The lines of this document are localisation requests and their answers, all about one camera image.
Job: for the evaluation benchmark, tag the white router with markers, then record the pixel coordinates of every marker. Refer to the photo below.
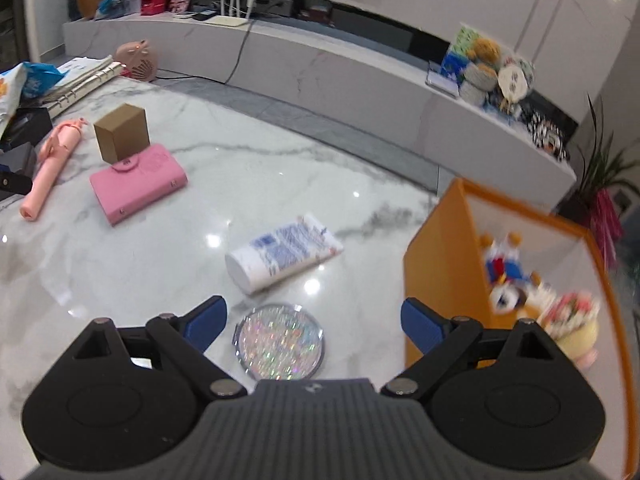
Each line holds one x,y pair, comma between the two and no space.
230,21

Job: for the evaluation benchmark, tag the glitter compact mirror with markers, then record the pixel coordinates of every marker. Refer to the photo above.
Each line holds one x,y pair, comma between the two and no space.
280,340

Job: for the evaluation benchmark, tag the wall socket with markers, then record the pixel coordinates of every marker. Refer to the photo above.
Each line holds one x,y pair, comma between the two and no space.
625,200

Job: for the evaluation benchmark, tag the black box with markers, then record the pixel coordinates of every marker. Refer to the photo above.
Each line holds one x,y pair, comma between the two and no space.
30,125

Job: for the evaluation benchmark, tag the pink photo card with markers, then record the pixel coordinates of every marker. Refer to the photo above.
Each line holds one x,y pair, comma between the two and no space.
179,4

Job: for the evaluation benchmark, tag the small brown cardboard box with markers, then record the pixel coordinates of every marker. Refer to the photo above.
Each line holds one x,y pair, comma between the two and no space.
122,135

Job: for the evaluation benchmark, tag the pink selfie stick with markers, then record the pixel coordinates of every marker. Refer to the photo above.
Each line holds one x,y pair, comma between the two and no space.
42,180

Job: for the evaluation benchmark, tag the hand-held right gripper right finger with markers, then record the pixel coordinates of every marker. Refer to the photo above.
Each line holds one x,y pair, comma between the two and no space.
420,325

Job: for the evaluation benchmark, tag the dark red box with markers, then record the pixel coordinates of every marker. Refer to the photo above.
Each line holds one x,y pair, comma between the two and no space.
317,12

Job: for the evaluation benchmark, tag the pink card wallet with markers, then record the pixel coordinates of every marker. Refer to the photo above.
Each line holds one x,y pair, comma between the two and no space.
135,185

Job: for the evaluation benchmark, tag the blue snack bag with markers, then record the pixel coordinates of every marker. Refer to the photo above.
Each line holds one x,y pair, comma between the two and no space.
37,77

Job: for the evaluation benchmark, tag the blue printed box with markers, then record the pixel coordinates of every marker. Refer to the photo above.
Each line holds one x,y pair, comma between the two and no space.
452,67

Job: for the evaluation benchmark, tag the red gift box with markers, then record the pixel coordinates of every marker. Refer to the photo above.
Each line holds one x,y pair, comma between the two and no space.
152,6

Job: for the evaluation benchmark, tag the white chips bag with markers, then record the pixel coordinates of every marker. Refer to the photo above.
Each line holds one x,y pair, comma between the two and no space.
7,95

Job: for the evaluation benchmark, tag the duck plush toy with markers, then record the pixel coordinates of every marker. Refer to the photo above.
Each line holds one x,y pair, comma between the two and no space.
500,265

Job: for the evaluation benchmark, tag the white marble tv stand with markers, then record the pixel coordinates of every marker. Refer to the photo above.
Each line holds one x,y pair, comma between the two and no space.
350,80

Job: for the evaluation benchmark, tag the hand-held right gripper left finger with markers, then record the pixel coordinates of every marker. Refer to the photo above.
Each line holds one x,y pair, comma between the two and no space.
205,322

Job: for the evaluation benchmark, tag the potted long leaf plant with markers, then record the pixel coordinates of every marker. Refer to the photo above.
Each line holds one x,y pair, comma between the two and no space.
575,207

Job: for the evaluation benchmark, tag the brown teddy bear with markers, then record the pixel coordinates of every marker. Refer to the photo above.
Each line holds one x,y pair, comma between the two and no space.
485,52

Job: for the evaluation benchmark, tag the round white paper fan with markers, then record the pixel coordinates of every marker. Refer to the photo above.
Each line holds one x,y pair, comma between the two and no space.
512,80

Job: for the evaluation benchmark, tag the white lotion tube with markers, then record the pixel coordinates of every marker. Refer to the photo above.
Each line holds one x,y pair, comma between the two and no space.
280,255

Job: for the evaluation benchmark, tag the pink plastic bag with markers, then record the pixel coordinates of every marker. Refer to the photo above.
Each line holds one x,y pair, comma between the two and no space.
607,220

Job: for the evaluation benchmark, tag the clear cover notebook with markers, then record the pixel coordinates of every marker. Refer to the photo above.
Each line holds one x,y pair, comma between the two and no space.
442,84

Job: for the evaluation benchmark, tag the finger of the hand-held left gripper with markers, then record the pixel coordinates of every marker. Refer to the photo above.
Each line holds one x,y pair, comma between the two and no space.
12,185

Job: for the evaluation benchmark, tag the crochet bunny plush with flowers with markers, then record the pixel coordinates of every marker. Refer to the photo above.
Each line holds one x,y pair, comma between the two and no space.
575,320

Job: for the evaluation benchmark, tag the black flat device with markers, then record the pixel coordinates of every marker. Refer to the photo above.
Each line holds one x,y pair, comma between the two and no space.
204,15

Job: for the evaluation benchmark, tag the black white checkered toy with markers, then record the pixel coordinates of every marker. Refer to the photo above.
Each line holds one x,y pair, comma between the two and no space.
545,132

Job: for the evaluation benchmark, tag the dark grey box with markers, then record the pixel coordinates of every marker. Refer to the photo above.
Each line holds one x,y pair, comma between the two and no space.
17,160

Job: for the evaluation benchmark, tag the white phone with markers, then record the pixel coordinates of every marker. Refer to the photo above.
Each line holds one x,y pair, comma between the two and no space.
184,15

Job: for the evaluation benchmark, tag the orange cardboard box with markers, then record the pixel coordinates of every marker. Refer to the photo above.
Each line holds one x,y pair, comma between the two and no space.
440,240

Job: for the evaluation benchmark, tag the pink fan heater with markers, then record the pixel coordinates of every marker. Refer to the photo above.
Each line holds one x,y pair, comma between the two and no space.
137,62

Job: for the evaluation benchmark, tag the grey knitted basket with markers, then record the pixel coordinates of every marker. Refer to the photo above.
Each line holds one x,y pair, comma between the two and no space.
475,85

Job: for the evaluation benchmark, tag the blue plastic bag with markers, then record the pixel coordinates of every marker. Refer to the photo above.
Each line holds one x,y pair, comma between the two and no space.
112,7

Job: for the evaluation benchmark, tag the grey power strip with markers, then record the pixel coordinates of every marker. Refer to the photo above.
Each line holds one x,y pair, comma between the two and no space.
272,5

